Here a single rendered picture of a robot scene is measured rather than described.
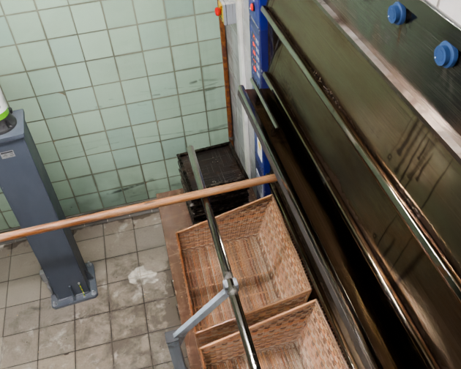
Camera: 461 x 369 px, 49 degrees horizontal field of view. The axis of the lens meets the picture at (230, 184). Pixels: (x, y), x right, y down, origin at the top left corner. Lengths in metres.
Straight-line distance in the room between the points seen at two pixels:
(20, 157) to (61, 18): 0.74
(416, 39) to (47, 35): 2.11
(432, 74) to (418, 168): 0.19
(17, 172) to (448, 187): 1.97
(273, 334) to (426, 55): 1.36
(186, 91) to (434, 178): 2.16
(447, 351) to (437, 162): 0.39
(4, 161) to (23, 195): 0.22
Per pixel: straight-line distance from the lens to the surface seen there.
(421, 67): 1.05
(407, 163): 1.12
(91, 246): 3.46
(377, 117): 1.21
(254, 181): 1.89
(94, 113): 3.06
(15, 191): 2.62
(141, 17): 2.80
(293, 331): 2.12
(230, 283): 1.63
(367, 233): 1.37
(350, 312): 1.27
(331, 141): 1.53
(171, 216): 2.68
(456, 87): 0.96
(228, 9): 2.47
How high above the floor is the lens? 2.49
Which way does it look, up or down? 43 degrees down
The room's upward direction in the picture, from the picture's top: 5 degrees counter-clockwise
